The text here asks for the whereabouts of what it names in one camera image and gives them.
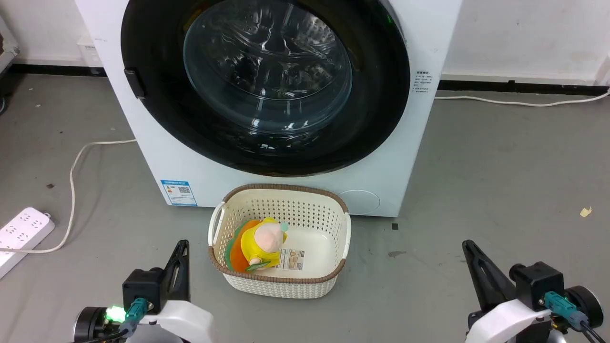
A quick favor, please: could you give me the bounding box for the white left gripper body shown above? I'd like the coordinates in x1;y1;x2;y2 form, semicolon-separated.
125;299;216;343

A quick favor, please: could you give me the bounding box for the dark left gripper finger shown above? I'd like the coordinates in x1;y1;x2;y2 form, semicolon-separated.
161;240;185;303
173;240;191;303

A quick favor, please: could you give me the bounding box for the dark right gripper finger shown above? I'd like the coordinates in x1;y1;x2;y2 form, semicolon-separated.
462;240;496;313
468;242;517;308

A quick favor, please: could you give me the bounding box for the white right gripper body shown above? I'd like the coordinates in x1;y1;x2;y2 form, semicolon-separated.
466;297;556;343

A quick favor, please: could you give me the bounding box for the white front-load washing machine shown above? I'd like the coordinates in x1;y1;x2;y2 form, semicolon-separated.
75;0;463;218

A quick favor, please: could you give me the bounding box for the round black glass washer door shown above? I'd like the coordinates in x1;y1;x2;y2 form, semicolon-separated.
121;0;411;177

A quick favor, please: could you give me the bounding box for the blue energy label sticker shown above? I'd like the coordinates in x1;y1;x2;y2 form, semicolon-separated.
161;180;198;206

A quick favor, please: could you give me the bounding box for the yellow plush doll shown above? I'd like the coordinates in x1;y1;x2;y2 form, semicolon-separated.
224;217;290;273

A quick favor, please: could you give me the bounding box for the cream perforated laundry basket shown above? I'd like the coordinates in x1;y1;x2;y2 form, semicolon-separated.
208;184;352;300

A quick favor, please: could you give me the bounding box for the paper label inside basket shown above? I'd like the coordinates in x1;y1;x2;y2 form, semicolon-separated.
278;248;306;271

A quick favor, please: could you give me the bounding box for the round white filter cover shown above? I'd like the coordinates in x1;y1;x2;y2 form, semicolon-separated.
339;190;381;215

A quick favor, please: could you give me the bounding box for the white power strip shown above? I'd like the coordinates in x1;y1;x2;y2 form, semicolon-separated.
0;207;56;280

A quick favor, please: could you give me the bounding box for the white text sticker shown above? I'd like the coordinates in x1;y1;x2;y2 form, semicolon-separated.
414;71;432;98

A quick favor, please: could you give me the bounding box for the grey furniture edge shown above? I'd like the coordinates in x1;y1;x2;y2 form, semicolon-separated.
0;18;20;73

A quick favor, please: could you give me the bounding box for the left teal plug black cable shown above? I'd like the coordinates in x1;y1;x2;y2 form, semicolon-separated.
95;297;149;343

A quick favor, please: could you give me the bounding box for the teal plug black cable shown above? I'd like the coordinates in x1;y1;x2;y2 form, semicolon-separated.
543;291;610;343
95;297;149;343

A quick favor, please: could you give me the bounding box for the right teal plug black cable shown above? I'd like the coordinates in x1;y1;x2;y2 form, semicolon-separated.
543;291;610;343

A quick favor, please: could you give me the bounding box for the white power strip cable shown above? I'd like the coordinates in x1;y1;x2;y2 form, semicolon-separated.
0;139;137;254

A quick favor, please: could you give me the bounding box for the white cable along wall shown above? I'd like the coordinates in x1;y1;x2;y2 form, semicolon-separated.
434;88;610;108

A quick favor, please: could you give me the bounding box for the white wall socket box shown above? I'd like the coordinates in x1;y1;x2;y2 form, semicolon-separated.
77;35;103;68

